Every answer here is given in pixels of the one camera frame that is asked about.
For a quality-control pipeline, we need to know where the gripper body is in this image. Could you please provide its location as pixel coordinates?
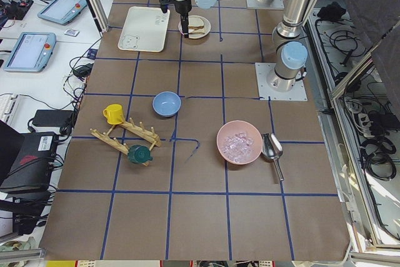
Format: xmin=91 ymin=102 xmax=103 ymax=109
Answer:
xmin=174 ymin=0 xmax=191 ymax=17

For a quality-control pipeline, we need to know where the bread slice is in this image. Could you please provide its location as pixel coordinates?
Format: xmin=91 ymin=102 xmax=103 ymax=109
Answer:
xmin=188 ymin=26 xmax=206 ymax=34
xmin=188 ymin=16 xmax=204 ymax=30

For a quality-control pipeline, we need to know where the white round plate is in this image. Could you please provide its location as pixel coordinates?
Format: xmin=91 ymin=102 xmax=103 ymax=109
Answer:
xmin=188 ymin=15 xmax=211 ymax=39

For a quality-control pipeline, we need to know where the bread slice on plate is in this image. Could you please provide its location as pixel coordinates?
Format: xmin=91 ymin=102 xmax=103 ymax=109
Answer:
xmin=188 ymin=26 xmax=206 ymax=34

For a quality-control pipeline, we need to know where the white bear tray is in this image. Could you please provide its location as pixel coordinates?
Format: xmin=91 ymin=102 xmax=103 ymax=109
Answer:
xmin=117 ymin=6 xmax=170 ymax=53

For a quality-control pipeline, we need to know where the blue bowl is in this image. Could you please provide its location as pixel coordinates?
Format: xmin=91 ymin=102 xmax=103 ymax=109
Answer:
xmin=152 ymin=91 xmax=181 ymax=118

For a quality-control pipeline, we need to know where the upper teach pendant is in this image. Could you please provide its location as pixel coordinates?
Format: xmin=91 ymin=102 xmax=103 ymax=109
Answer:
xmin=37 ymin=0 xmax=87 ymax=24

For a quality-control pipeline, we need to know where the teach pendant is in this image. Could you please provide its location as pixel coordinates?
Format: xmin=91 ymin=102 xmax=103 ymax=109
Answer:
xmin=4 ymin=32 xmax=56 ymax=73
xmin=37 ymin=0 xmax=87 ymax=24

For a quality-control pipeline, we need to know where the yellow mug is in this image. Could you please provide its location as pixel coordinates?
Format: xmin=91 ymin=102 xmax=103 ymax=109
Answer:
xmin=102 ymin=104 xmax=125 ymax=125

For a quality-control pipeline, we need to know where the wooden mug rack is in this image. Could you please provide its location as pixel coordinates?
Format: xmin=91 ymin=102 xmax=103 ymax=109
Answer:
xmin=90 ymin=117 xmax=163 ymax=168

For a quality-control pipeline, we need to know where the pink bowl with ice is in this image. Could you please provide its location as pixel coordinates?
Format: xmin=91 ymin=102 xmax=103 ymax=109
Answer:
xmin=216 ymin=120 xmax=263 ymax=164

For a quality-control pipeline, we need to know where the dark green mug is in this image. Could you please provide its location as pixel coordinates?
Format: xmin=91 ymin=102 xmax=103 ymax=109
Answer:
xmin=127 ymin=144 xmax=153 ymax=164

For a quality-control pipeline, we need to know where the metal scoop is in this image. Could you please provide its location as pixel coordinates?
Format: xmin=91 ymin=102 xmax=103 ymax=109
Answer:
xmin=262 ymin=133 xmax=284 ymax=181

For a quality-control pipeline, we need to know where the lower teach pendant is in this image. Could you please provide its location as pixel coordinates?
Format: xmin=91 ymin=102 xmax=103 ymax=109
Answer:
xmin=4 ymin=32 xmax=56 ymax=73

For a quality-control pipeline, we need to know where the white keyboard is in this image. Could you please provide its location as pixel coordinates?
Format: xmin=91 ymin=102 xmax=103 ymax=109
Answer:
xmin=0 ymin=93 xmax=20 ymax=126

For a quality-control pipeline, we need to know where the black computer box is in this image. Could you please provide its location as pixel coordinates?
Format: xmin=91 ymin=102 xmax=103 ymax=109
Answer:
xmin=1 ymin=121 xmax=58 ymax=194

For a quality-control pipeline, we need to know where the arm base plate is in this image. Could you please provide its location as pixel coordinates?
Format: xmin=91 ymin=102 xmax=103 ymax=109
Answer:
xmin=255 ymin=63 xmax=308 ymax=101
xmin=246 ymin=0 xmax=284 ymax=11

